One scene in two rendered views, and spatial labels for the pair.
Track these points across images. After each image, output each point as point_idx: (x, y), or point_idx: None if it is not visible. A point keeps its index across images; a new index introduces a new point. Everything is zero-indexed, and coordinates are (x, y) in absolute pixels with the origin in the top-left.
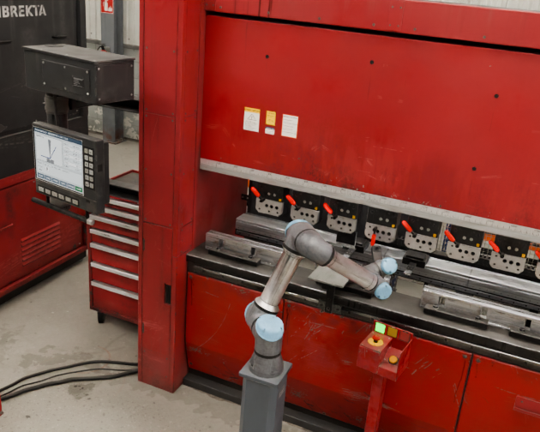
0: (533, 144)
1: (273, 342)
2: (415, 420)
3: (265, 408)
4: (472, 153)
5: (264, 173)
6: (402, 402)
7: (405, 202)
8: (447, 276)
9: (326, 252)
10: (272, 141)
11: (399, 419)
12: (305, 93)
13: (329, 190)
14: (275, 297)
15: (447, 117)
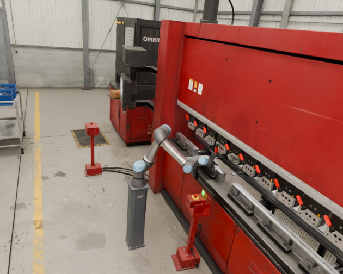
0: (283, 112)
1: (135, 172)
2: (214, 248)
3: (130, 199)
4: (257, 113)
5: (191, 109)
6: (212, 236)
7: (230, 135)
8: (259, 185)
9: (159, 139)
10: (195, 95)
11: (210, 244)
12: (206, 73)
13: (207, 122)
14: (148, 155)
15: (249, 91)
